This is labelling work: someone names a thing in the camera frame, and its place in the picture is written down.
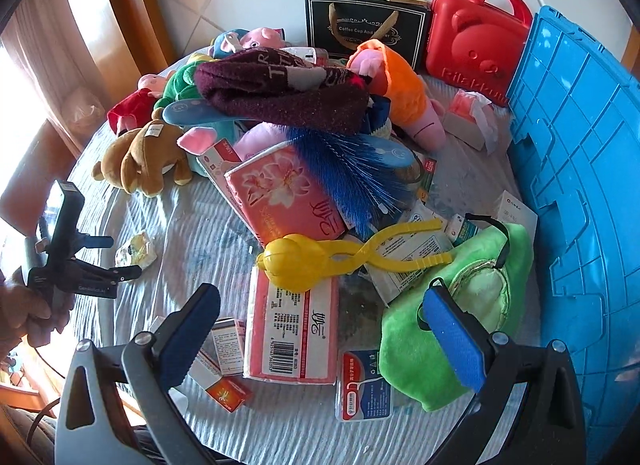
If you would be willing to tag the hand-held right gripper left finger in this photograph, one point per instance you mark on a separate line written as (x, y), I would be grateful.
(190, 340)

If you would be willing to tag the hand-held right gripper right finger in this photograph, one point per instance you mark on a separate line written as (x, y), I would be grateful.
(455, 335)

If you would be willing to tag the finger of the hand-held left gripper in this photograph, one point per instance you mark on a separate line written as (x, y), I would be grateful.
(95, 241)
(115, 272)

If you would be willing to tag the green plush bag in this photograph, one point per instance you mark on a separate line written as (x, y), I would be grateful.
(415, 345)

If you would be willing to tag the blue plastic crate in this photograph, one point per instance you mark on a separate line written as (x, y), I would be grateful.
(585, 185)

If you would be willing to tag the person's left hand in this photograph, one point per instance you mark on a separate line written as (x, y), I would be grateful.
(20, 315)

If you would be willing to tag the crumpled clear wrapper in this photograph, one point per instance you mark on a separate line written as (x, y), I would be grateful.
(136, 249)

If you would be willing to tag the small white medicine box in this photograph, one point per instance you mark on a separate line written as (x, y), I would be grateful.
(227, 345)

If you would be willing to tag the brown bear plush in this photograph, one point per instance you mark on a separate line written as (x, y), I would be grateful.
(145, 160)

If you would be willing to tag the pink barcode tissue pack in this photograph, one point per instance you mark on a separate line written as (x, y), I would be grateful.
(295, 335)

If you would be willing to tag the white and teal box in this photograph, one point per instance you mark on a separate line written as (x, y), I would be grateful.
(465, 230)

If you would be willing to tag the dental floss box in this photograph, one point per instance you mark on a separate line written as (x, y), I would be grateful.
(362, 390)

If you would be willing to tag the yellow snowball clamp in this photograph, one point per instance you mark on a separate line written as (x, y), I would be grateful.
(295, 262)

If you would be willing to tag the white tagged box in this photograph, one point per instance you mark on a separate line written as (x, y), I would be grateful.
(517, 215)

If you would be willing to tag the red plush toy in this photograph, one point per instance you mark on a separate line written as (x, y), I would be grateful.
(132, 110)

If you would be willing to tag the clear plastic bag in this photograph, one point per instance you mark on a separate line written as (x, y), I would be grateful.
(85, 105)

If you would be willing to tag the white and red medicine box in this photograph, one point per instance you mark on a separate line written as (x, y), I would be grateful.
(217, 165)

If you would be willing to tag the blue shoe insole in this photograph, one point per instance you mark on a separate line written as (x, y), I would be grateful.
(195, 111)

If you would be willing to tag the small green box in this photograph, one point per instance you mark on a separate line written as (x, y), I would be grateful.
(428, 172)

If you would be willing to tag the small pink pig plush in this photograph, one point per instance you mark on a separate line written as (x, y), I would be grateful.
(152, 83)

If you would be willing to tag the green frog plush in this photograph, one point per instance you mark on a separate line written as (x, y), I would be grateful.
(177, 87)

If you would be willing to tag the pink floral tissue pack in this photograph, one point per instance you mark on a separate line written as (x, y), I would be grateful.
(285, 190)

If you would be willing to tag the beige curtain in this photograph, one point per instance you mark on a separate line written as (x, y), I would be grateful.
(40, 55)

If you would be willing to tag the blue bristle brush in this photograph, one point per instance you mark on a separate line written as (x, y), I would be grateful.
(345, 175)

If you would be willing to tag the light pink plush toy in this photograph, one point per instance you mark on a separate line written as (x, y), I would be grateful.
(260, 137)

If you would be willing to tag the pink and white tissue pack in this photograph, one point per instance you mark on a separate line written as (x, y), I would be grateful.
(465, 117)

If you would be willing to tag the maroon knitted cloth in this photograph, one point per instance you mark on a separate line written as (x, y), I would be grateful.
(290, 105)

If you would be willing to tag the blue and pink plush toy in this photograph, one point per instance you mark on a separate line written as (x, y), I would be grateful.
(250, 40)

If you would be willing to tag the pink pig plush orange vest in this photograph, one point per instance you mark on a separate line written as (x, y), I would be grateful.
(400, 85)

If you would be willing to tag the red bear carry case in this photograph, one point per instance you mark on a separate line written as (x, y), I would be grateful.
(470, 45)

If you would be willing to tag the black gift box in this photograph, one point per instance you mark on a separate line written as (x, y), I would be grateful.
(360, 27)

